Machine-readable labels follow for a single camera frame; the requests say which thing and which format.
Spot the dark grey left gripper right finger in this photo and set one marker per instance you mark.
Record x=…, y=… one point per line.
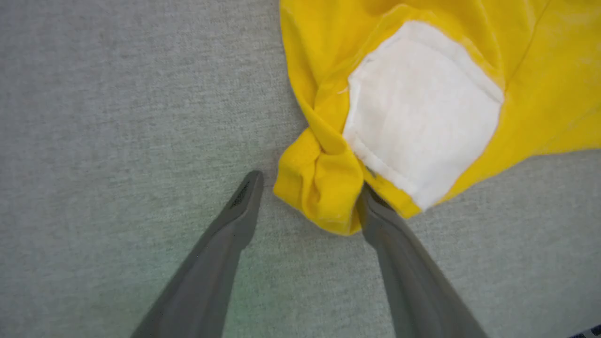
x=413, y=291

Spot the grey fabric sofa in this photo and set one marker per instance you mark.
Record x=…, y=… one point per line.
x=117, y=117

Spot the yellow shirt with white patches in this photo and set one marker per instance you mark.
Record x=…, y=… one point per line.
x=540, y=94

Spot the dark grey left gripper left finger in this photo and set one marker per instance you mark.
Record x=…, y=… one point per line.
x=211, y=281

